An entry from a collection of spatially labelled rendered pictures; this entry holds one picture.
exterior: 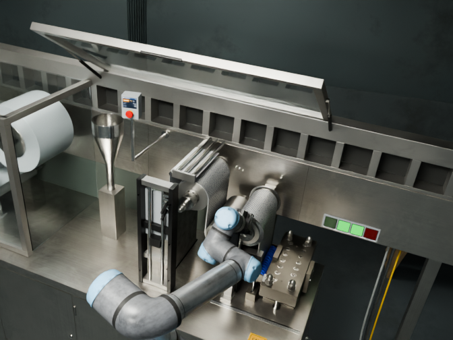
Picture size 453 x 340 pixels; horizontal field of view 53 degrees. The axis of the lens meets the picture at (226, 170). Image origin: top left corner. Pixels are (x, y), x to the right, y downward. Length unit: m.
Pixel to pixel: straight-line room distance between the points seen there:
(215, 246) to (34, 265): 1.05
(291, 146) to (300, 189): 0.20
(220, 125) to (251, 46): 2.03
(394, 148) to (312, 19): 2.27
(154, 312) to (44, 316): 1.33
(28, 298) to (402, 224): 1.77
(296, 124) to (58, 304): 1.37
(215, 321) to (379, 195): 0.87
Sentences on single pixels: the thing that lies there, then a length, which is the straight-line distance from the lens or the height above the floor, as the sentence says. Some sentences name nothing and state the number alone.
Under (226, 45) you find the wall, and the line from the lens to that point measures 4.13.
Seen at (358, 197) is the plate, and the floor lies 1.34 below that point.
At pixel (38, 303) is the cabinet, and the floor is 0.66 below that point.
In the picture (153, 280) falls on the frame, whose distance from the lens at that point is 2.08.
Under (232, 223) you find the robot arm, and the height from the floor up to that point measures 1.50.
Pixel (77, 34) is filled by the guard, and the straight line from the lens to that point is 1.77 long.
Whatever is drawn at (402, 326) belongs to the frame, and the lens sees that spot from 2.66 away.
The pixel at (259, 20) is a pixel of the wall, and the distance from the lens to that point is 4.04.
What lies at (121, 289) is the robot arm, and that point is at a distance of 1.24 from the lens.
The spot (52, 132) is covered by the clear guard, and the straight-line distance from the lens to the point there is 2.20.
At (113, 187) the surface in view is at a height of 1.19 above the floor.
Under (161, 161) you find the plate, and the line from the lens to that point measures 2.28.
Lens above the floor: 2.37
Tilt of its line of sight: 30 degrees down
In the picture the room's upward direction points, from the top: 5 degrees clockwise
